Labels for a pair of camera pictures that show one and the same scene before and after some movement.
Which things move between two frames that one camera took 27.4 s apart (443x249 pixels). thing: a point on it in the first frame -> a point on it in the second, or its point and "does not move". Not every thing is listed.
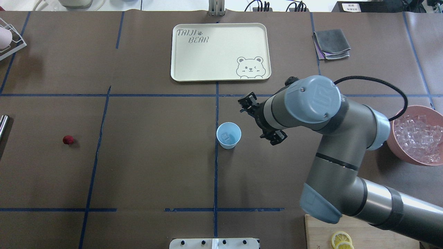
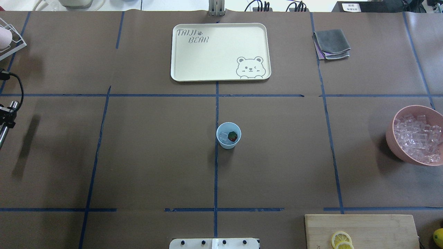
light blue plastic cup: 228,134 does not move
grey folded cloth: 331,44 does not move
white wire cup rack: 18,42 does not move
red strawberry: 68,139 -> 232,136
